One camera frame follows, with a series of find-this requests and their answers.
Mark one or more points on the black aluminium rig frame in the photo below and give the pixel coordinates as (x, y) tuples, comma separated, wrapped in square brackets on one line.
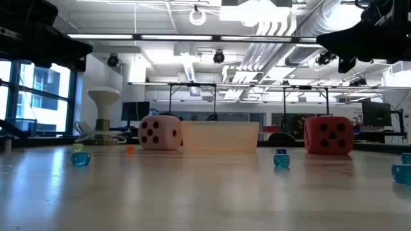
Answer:
[(385, 147)]

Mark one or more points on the black background rig frame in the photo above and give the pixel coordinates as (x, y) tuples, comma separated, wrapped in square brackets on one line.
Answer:
[(305, 87), (192, 84)]

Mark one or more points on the large red foam die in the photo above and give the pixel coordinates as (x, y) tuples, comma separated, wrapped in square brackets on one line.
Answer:
[(328, 136)]

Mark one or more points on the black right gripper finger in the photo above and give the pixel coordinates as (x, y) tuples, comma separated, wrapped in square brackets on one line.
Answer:
[(343, 45)]

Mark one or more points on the long linear ceiling light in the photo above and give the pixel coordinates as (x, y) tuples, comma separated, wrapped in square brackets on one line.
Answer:
[(176, 37)]

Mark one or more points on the small dark blue die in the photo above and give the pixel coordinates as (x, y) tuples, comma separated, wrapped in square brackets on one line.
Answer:
[(281, 151)]

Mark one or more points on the dark-framed window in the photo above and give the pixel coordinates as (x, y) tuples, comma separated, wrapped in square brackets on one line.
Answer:
[(38, 96)]

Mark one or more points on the round black ceiling spotlight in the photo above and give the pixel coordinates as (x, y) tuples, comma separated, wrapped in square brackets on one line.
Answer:
[(325, 58), (218, 57), (113, 60)]

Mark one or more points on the small yellow-green die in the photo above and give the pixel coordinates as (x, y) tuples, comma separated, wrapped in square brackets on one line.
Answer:
[(78, 147)]

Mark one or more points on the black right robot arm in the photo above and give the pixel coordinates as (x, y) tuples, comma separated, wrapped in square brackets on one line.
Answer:
[(403, 16)]

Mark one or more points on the person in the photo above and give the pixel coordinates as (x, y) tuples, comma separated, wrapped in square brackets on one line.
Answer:
[(297, 126)]

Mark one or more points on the large pink foam die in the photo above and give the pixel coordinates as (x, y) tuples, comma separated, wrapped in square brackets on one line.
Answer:
[(157, 133)]

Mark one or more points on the black computer monitor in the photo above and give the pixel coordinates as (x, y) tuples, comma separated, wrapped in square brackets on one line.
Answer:
[(376, 114), (135, 111)]

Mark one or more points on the white mushroom-shaped lamp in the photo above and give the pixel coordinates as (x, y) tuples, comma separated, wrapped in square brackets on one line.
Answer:
[(103, 99)]

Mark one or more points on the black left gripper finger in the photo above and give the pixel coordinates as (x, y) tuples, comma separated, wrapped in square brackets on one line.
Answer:
[(77, 53)]

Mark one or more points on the orange translucent plastic bin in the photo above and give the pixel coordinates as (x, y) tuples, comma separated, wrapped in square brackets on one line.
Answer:
[(220, 138)]

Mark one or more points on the small blue translucent die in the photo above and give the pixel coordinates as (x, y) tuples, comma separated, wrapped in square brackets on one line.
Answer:
[(80, 159), (281, 161), (402, 174), (406, 158)]

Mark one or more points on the silver ventilation duct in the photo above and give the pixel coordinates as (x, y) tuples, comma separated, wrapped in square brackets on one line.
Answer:
[(321, 22)]

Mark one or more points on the small orange die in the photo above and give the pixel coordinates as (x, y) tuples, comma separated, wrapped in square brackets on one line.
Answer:
[(130, 149)]

